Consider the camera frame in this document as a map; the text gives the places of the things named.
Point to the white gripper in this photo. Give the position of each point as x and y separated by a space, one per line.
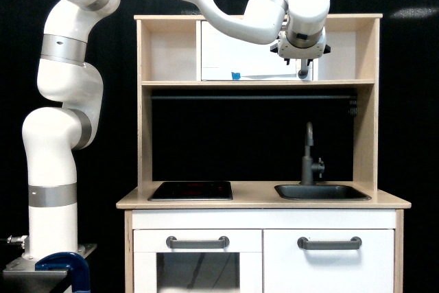
299 48

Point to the grey microwave door handle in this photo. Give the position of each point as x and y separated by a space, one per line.
304 69

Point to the white microwave door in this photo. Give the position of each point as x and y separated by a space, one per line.
221 55

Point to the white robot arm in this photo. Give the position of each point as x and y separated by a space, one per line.
52 134

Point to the white cabinet door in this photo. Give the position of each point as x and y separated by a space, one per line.
288 268

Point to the white oven door with window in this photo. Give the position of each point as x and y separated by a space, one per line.
237 268

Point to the blue tape piece bottom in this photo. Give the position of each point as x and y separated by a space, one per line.
236 76

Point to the grey toy faucet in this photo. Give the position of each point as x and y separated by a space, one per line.
309 167

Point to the grey toy sink basin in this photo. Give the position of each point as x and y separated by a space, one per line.
320 192

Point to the black toy stove top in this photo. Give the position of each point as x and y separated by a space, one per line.
193 190

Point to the blue C-clamp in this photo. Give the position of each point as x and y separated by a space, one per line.
76 266

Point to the wooden toy kitchen frame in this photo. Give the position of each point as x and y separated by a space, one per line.
169 52

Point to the grey cabinet door handle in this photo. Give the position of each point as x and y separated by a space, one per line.
353 243

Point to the grey oven door handle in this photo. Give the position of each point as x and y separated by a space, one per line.
220 243

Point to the silver cable connector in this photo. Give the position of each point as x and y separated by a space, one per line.
17 240

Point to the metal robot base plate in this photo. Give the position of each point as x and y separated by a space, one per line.
20 275

